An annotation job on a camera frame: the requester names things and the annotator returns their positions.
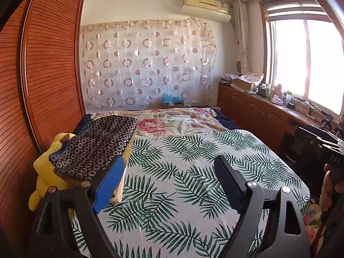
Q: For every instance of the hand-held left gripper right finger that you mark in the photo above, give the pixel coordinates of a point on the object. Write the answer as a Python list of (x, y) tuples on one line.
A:
[(229, 176)]

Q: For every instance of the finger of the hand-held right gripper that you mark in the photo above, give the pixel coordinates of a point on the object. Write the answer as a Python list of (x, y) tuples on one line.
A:
[(329, 142)]

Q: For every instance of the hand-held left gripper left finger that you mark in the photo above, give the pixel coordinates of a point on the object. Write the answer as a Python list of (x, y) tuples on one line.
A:
[(108, 185)]

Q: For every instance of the navy circle-patterned shirt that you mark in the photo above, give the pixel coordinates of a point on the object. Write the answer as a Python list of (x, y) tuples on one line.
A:
[(94, 145)]

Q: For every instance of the person's right hand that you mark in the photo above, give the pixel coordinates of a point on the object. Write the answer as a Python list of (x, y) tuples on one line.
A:
[(329, 190)]

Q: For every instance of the small black tripod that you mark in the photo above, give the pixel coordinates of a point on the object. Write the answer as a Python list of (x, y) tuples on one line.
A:
[(327, 121)]

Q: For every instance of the small black box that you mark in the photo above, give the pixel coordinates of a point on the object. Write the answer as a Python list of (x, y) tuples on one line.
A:
[(291, 105)]

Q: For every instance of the leaf print bedsheet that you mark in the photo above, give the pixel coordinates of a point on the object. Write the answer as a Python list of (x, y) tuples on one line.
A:
[(174, 172)]

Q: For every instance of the clear cup green lid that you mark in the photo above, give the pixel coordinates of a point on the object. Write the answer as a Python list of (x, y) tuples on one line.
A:
[(289, 97)]

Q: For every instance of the yellow plush toy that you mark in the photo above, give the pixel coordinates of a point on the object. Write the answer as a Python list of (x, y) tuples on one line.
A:
[(45, 169)]

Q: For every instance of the white plastic item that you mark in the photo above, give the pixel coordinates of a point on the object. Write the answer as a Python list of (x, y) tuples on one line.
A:
[(276, 101)]

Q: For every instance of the floral mattress sheet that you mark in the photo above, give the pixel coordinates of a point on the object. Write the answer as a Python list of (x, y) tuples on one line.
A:
[(313, 223)]

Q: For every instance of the long wooden cabinet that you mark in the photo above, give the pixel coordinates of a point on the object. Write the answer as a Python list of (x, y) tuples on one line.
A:
[(250, 110)]

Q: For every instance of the pink figurine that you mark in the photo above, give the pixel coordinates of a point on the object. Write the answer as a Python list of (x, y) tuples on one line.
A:
[(278, 90)]

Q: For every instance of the floral blanket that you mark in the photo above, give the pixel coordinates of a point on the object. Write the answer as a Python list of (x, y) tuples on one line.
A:
[(172, 122)]

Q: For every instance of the cardboard box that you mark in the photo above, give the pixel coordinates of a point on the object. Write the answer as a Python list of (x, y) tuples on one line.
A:
[(244, 84)]

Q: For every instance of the light blue plastic item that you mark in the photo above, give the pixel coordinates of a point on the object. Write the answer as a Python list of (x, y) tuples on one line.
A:
[(170, 99)]

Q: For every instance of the sheer circle-patterned curtain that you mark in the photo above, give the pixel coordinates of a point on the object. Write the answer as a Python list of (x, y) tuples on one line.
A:
[(145, 64)]

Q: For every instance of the cream window curtain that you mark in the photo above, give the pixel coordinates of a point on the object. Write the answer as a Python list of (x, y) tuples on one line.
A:
[(242, 29)]

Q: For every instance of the wall air conditioner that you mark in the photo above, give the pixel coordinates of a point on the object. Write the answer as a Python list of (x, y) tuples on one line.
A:
[(205, 8)]

